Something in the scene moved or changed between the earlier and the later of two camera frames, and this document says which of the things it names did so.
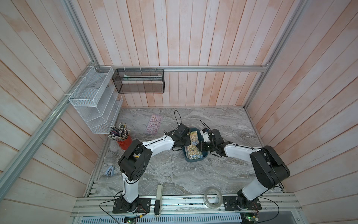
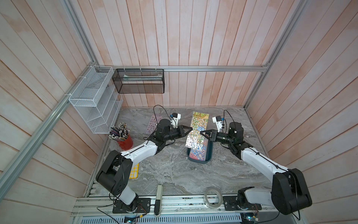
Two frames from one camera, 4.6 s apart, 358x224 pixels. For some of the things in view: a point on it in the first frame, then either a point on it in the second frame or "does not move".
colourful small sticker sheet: (192, 151) → (199, 123)
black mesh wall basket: (139, 80) does not move
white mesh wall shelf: (96, 99) does not move
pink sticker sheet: (154, 124) does not move
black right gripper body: (207, 146) → (224, 139)
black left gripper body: (185, 141) → (173, 134)
